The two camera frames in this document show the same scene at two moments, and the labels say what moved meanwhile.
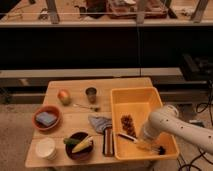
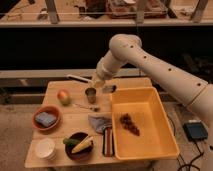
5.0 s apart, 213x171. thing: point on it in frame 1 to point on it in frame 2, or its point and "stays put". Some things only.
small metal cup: [91, 91] stays put
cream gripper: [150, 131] to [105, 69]
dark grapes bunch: [128, 124] stays put
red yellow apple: [64, 97] stays put
